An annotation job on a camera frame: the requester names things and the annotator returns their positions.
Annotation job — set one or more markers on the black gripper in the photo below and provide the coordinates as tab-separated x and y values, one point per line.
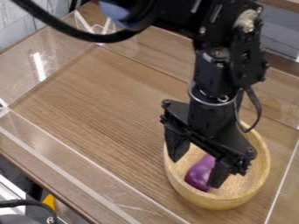
207	122

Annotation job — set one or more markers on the purple toy eggplant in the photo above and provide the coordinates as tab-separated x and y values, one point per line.
198	175

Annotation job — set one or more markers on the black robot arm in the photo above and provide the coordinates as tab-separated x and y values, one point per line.
223	29

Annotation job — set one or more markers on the brown wooden bowl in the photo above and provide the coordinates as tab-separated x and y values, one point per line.
239	188

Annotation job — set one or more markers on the black device with screw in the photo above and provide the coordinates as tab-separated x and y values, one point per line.
27	215

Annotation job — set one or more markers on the clear acrylic tray enclosure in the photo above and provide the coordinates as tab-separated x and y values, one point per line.
81	129

